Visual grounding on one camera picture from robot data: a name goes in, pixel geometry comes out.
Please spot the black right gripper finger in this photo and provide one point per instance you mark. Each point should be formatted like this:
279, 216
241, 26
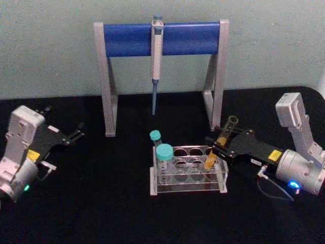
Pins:
245, 132
219, 150

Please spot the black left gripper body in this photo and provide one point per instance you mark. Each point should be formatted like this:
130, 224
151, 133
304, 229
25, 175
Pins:
49, 138

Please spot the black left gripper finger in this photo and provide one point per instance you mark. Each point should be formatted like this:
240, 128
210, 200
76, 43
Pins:
75, 134
45, 111

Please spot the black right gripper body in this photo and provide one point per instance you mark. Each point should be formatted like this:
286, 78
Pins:
254, 150

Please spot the tube with yellow liquid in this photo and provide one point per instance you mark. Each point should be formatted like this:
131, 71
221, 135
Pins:
212, 161

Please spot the clear plastic tube rack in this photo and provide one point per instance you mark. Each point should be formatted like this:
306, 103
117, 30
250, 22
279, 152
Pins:
188, 188

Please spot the large tube with teal cap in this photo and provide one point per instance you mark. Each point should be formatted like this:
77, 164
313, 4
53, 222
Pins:
164, 151

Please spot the small tube with teal cap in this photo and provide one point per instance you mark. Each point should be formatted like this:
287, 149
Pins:
155, 135

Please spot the black table cloth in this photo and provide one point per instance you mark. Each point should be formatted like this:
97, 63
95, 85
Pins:
101, 216

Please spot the grey and blue pipette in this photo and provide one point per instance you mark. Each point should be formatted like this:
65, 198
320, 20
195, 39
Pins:
157, 63

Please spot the grey stand with blue bar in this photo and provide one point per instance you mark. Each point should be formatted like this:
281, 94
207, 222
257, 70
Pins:
127, 38

